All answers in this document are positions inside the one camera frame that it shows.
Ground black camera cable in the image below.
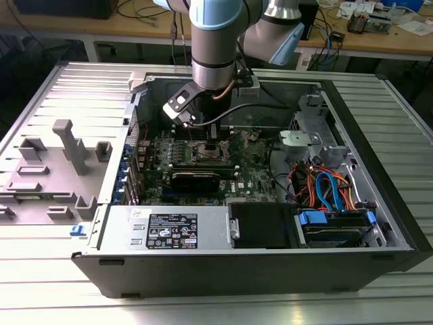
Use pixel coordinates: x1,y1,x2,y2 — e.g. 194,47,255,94
185,102,292,128

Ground black drive bay box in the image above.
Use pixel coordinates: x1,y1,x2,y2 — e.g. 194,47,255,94
228,202,298,250

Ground large black box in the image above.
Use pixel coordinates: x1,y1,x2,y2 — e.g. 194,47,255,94
13,0,118,20

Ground black open PC case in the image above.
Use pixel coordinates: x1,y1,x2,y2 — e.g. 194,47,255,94
70,69,433,299

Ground grey parts rack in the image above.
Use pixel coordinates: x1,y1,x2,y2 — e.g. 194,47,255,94
0,118,112,226

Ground metal heat sink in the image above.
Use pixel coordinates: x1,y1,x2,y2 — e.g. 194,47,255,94
348,9,369,35

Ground hard disk in blue carrier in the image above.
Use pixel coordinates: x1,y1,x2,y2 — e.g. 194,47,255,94
294,208,378,248

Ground black upright box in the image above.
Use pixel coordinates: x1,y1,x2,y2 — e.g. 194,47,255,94
299,0,321,41

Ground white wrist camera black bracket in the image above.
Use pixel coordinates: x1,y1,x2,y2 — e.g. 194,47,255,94
162,83,198,129

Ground wooden workbench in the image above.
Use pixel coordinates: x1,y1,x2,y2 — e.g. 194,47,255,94
0,0,433,62

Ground silver drive cage bracket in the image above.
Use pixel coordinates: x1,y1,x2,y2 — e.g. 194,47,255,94
277,94,352,163

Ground black RAM slots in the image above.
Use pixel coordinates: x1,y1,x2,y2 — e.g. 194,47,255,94
172,124,236,140

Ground white paper sheet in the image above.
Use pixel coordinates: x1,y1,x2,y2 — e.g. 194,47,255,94
397,20,433,37

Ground black RAM stick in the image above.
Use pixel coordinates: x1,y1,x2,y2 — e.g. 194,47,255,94
170,161,237,172

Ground CPU socket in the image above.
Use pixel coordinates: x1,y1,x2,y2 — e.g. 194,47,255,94
191,138,227,163

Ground green circuit board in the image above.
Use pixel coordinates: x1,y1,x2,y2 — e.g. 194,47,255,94
368,13,393,33

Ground copper coloured cable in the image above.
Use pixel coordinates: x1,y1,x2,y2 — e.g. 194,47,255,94
212,79,236,102

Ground green motherboard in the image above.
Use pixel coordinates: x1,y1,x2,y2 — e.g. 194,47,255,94
135,127,281,207

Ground black graphics card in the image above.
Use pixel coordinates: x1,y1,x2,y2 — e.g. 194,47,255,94
168,170,221,194

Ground silver power supply unit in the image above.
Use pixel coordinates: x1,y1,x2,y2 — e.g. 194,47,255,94
97,204,234,251

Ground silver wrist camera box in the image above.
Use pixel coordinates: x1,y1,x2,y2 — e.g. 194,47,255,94
235,70,261,99

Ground orange wire bundle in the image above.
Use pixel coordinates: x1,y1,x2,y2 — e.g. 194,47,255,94
292,162,358,211

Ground blue flat wire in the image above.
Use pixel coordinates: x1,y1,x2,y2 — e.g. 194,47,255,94
316,171,342,213

